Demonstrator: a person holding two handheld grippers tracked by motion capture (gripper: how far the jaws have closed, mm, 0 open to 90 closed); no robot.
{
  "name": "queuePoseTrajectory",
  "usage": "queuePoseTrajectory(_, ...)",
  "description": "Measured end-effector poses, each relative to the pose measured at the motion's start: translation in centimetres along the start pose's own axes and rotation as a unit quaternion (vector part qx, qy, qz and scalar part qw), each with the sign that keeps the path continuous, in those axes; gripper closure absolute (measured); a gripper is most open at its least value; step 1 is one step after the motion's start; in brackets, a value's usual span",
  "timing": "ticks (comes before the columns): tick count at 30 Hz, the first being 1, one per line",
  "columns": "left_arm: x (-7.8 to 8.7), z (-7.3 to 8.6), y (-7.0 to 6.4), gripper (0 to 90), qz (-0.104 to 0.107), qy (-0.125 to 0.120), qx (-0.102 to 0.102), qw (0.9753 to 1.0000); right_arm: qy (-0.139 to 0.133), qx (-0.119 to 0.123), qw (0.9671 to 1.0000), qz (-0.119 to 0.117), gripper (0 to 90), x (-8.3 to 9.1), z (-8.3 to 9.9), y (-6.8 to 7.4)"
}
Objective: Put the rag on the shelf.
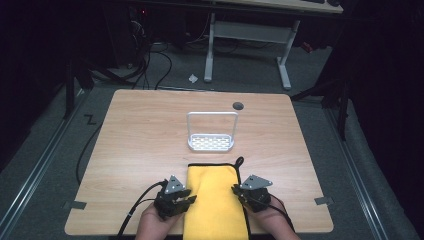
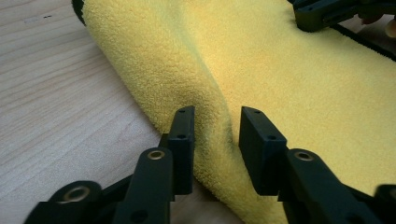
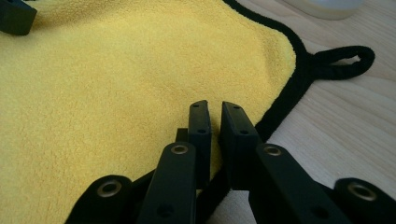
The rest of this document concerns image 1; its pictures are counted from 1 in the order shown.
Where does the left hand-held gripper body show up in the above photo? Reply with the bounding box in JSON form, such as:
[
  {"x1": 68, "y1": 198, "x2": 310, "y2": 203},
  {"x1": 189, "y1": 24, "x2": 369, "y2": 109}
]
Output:
[{"x1": 153, "y1": 174, "x2": 186, "y2": 220}]

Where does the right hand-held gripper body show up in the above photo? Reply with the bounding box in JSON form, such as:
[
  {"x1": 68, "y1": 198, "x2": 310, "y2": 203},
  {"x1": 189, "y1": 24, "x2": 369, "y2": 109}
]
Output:
[{"x1": 240, "y1": 174, "x2": 274, "y2": 213}]

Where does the yellow cloth with black trim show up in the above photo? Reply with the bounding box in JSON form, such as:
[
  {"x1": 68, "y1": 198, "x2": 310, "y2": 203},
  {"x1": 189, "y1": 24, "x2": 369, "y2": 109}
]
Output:
[{"x1": 182, "y1": 156, "x2": 252, "y2": 240}]

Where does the person's left hand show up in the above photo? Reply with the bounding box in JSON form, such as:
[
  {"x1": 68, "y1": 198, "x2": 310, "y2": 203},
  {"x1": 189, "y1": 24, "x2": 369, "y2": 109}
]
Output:
[{"x1": 134, "y1": 201, "x2": 185, "y2": 240}]

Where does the person's right hand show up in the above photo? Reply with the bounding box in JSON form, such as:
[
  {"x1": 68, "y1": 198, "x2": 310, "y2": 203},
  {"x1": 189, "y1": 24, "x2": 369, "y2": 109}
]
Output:
[{"x1": 248, "y1": 196, "x2": 302, "y2": 240}]

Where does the grey tape piece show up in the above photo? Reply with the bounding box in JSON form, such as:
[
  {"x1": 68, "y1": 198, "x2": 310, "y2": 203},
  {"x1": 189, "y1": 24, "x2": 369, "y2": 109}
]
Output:
[
  {"x1": 314, "y1": 196, "x2": 335, "y2": 206},
  {"x1": 61, "y1": 200, "x2": 88, "y2": 210}
]

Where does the black metal stand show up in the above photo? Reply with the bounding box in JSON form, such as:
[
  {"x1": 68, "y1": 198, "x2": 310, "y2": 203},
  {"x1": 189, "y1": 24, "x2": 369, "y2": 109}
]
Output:
[
  {"x1": 63, "y1": 56, "x2": 95, "y2": 120},
  {"x1": 291, "y1": 76, "x2": 352, "y2": 142}
]

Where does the desk with white legs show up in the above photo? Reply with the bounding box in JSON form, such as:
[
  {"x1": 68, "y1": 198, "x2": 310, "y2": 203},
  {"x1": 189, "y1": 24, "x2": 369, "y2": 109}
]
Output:
[{"x1": 203, "y1": 0, "x2": 344, "y2": 91}]

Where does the black computer tower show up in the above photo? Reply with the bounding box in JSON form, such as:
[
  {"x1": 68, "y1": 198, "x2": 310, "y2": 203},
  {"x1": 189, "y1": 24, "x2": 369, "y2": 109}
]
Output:
[{"x1": 103, "y1": 6, "x2": 151, "y2": 68}]

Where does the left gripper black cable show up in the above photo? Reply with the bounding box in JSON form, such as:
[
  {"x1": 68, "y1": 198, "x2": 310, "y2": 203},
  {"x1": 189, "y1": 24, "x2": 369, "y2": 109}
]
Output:
[{"x1": 116, "y1": 180, "x2": 168, "y2": 240}]

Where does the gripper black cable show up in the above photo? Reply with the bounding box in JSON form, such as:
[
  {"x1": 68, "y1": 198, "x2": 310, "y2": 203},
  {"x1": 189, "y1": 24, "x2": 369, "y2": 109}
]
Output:
[
  {"x1": 116, "y1": 180, "x2": 168, "y2": 240},
  {"x1": 266, "y1": 199, "x2": 296, "y2": 233}
]

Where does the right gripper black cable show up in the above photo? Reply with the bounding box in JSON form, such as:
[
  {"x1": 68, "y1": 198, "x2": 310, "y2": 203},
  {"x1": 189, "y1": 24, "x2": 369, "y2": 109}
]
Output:
[{"x1": 266, "y1": 199, "x2": 296, "y2": 233}]

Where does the white metal rack with handle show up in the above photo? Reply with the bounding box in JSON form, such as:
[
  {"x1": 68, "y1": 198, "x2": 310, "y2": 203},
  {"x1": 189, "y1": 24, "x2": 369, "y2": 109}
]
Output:
[{"x1": 186, "y1": 111, "x2": 240, "y2": 153}]

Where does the thin black floor cable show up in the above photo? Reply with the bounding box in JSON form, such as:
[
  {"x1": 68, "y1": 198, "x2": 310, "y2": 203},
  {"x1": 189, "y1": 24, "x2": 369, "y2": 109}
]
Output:
[{"x1": 75, "y1": 123, "x2": 103, "y2": 186}]

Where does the metal floor rail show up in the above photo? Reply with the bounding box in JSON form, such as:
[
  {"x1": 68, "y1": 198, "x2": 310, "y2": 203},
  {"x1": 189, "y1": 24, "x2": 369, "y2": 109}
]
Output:
[
  {"x1": 0, "y1": 89, "x2": 88, "y2": 232},
  {"x1": 324, "y1": 108, "x2": 389, "y2": 240}
]

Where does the bundle of black floor cables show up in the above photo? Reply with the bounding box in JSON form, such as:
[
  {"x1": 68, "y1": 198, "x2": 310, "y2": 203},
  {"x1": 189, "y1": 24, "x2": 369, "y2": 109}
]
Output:
[{"x1": 89, "y1": 19, "x2": 174, "y2": 91}]

